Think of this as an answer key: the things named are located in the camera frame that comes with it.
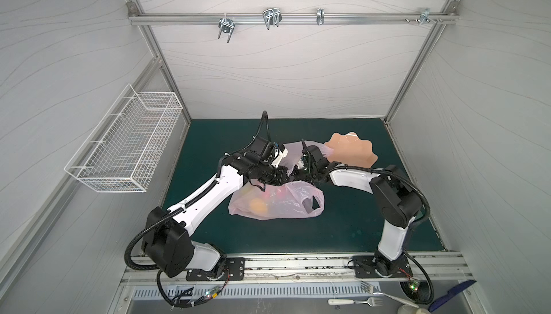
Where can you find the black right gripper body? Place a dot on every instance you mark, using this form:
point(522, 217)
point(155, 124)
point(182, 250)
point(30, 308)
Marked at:
point(304, 174)

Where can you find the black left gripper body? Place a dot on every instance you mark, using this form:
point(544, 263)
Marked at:
point(270, 175)

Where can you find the pink plastic bag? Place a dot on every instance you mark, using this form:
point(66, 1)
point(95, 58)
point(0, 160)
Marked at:
point(294, 200)

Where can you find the yellow lemon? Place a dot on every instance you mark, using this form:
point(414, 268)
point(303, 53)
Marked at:
point(258, 207)

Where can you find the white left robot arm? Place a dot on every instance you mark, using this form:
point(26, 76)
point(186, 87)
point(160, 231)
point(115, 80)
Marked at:
point(166, 244)

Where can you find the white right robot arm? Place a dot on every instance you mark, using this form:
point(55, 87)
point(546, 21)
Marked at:
point(403, 206)

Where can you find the brown fruit plate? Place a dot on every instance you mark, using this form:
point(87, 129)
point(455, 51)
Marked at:
point(350, 149)

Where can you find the silver fork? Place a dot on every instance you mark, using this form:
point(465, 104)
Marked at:
point(372, 290)

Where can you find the metal hook clamp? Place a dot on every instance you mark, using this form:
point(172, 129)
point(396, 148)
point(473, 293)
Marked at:
point(226, 26)

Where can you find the metal u-bolt clamp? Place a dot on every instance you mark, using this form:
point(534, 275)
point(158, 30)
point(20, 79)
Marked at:
point(272, 17)

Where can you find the white cup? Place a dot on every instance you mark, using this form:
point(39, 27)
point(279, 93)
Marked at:
point(408, 309)

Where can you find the blue plastic knife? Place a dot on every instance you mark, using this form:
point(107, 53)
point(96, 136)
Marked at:
point(451, 293)

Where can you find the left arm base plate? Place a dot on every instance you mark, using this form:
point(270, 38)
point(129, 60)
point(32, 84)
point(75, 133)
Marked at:
point(232, 270)

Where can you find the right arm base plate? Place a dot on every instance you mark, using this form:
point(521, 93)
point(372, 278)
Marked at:
point(375, 266)

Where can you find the white wire basket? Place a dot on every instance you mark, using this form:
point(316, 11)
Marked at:
point(123, 151)

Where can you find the white handled fork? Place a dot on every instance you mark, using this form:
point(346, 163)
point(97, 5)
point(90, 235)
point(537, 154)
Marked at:
point(372, 302)

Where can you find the small metal bracket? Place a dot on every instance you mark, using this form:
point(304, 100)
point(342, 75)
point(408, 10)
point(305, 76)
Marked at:
point(320, 16)

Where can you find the aluminium crossbar rail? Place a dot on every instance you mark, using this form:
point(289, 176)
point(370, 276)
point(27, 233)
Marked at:
point(287, 18)

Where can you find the metal bolt bracket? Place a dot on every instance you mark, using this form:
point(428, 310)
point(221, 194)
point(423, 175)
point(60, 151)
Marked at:
point(424, 19)

